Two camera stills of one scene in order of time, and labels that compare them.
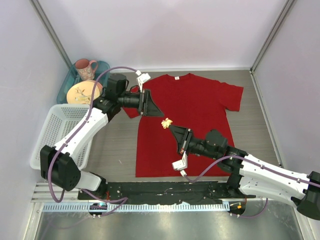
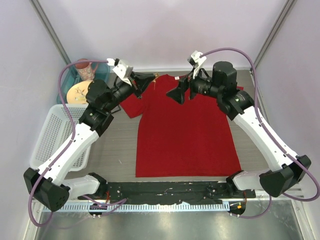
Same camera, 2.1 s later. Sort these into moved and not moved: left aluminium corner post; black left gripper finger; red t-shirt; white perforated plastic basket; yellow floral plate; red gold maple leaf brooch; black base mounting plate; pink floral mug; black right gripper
Moved: black left gripper finger; red gold maple leaf brooch; black right gripper
Not moved: yellow floral plate; pink floral mug; white perforated plastic basket; black base mounting plate; red t-shirt; left aluminium corner post
